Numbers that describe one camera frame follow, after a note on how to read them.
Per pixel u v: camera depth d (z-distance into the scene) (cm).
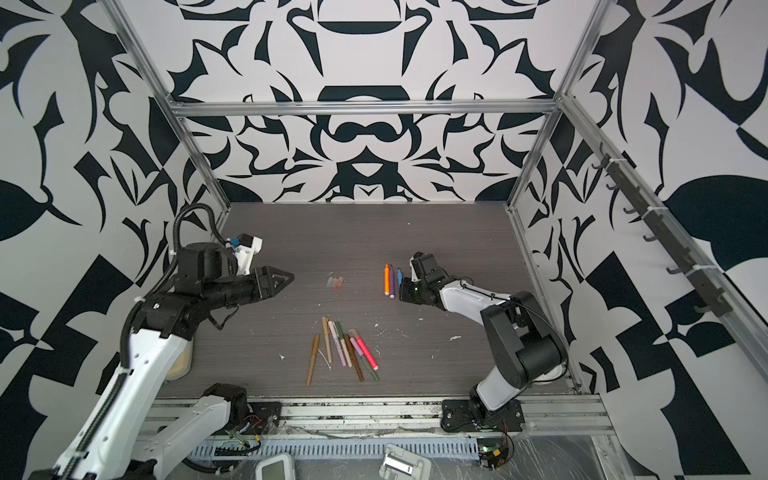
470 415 74
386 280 99
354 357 83
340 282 98
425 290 72
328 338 87
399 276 99
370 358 83
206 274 53
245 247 63
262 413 75
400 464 67
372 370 81
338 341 86
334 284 97
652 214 58
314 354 85
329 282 97
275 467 65
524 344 46
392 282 98
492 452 71
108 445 38
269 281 60
